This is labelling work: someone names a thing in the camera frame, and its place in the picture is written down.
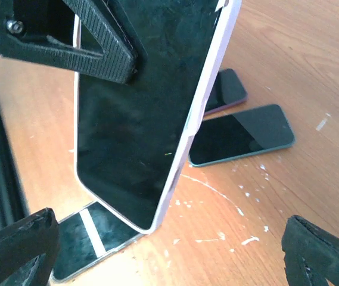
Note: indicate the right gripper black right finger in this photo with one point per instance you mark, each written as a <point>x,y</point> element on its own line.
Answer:
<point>311,253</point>

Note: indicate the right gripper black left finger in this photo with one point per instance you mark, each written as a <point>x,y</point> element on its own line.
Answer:
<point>28,249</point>

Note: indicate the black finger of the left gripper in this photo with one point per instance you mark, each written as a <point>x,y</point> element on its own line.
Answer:
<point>94,38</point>

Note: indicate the black phone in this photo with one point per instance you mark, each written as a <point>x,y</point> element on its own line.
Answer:
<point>87,237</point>
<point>246,133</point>

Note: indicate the phone with maroon edge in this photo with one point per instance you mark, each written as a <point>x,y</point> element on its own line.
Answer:
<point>227,91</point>

